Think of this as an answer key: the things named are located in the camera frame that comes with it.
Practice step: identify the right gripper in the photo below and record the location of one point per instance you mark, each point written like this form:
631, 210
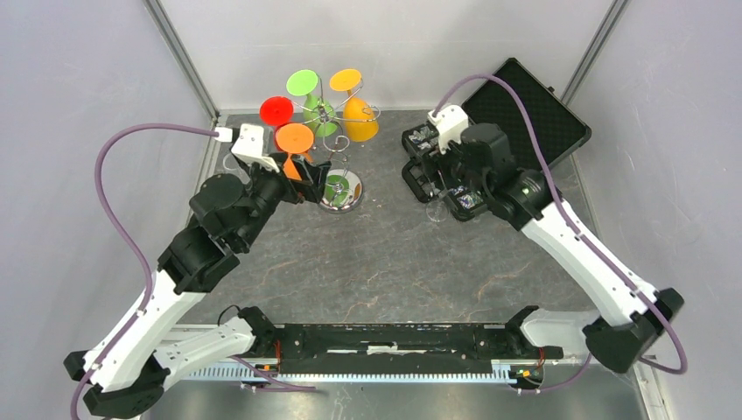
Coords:
449, 181

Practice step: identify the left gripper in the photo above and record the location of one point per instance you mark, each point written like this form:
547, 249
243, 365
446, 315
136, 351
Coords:
312, 185

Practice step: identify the orange wine glass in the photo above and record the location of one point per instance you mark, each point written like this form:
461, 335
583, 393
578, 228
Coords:
295, 139

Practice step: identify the clear wine glass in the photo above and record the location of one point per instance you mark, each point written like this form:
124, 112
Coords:
230, 165
436, 210

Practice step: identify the clear wine glass front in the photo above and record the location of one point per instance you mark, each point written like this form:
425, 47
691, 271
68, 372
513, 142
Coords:
230, 165

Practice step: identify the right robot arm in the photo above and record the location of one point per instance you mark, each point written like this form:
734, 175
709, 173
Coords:
632, 313

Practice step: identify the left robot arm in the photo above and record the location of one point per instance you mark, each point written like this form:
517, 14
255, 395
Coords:
128, 372

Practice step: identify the chrome wine glass rack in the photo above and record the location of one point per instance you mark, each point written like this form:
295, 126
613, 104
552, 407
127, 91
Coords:
344, 188

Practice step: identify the green wine glass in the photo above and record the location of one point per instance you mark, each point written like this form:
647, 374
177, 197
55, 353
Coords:
318, 113

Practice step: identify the yellow wine glass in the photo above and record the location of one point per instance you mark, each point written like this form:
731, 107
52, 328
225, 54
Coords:
360, 119

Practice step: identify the red wine glass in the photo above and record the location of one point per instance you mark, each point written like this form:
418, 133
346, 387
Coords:
276, 111

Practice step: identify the black poker chip case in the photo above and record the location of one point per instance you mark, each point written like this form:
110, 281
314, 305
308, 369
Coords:
540, 129

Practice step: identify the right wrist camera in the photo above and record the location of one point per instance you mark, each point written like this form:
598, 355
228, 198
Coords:
450, 121

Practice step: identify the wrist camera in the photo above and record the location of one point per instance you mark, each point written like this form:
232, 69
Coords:
450, 121
248, 145

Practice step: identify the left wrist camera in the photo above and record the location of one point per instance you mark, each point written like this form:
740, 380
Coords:
248, 145

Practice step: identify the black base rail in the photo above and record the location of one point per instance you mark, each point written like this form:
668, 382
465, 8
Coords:
412, 353

